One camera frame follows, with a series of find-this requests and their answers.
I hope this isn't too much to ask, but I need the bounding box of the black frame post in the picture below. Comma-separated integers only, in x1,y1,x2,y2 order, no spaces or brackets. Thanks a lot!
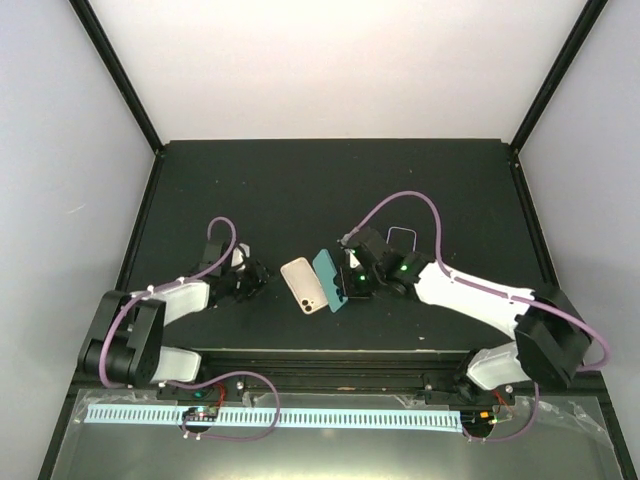
510,0,608,154
69,0,164,154

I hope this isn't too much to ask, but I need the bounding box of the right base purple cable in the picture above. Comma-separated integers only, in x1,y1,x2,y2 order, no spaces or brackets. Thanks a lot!
462,384,541,445

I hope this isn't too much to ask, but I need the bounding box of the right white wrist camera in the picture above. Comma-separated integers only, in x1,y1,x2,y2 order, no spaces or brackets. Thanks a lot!
340,237,361,270

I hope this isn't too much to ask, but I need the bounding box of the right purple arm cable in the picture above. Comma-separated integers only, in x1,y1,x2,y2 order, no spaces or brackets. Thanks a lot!
341,191,612,371

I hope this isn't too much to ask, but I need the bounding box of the teal phone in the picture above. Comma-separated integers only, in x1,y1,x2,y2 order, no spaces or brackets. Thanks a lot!
312,249,347,313

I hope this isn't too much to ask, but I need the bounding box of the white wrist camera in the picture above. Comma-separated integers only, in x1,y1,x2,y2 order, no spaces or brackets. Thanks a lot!
230,242,251,272
340,237,361,270

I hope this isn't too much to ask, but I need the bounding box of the white slotted cable duct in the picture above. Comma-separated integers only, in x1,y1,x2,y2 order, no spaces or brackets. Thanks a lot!
84,404,463,433

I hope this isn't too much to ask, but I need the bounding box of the black aluminium front rail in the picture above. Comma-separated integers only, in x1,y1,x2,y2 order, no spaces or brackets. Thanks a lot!
74,349,606,406

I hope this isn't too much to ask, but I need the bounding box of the lavender phone case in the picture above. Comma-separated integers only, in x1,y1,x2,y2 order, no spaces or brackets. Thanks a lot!
386,226,417,253

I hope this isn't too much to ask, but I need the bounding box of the beige phone case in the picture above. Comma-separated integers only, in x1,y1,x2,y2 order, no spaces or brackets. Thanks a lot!
280,257,329,315

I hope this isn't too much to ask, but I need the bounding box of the right black frame post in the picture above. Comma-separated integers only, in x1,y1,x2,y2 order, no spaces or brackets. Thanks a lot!
510,0,608,154

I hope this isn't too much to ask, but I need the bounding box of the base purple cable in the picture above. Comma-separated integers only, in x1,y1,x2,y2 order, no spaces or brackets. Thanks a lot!
169,370,281,443
462,384,541,445

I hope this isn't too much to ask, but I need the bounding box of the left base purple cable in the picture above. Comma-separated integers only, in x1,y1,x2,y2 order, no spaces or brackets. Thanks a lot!
169,370,281,443

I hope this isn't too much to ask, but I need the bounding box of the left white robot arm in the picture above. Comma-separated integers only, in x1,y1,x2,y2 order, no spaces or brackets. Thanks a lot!
77,242,270,399

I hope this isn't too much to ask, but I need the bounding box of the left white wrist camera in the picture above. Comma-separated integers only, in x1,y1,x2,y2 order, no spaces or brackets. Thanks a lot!
230,242,251,272

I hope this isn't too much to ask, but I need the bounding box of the left black frame post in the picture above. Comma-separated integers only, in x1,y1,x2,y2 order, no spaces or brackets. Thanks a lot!
69,0,164,154

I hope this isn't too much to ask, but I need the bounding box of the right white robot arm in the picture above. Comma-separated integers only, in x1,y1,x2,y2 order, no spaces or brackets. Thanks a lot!
336,227,594,403

